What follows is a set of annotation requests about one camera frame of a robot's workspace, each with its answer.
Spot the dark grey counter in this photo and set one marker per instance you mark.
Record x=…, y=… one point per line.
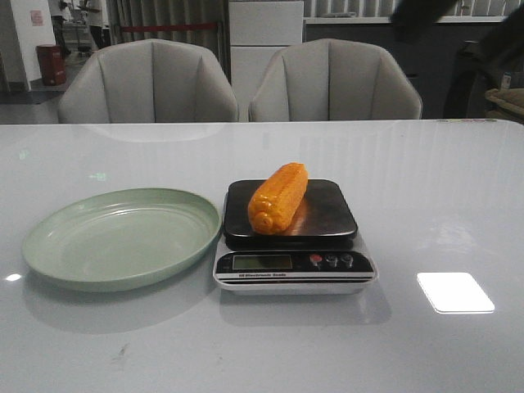
x=433, y=90

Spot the black silver kitchen scale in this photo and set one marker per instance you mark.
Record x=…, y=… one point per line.
x=321, y=252

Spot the red barrier belt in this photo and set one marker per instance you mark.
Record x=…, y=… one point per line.
x=169, y=28

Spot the right grey upholstered chair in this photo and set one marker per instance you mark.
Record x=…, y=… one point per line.
x=331, y=79

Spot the light green plate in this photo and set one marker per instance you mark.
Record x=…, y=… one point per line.
x=122, y=240

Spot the person in black trousers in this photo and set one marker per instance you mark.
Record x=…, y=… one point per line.
x=98, y=21

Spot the left grey upholstered chair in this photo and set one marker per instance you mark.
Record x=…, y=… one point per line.
x=149, y=81

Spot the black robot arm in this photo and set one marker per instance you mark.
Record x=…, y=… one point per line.
x=437, y=38

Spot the orange corn cob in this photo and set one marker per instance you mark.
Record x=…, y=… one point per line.
x=276, y=200

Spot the grey upholstered chair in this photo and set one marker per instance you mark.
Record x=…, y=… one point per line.
x=149, y=81
x=331, y=79

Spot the beige cushion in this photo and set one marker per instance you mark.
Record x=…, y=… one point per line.
x=506, y=104

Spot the dark glossy appliance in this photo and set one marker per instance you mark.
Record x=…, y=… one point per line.
x=472, y=77

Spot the white cabinet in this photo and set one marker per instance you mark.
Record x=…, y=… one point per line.
x=258, y=29

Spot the red trash bin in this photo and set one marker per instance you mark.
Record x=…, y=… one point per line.
x=51, y=64

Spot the pink wall notice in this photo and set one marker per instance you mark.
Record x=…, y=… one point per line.
x=36, y=17

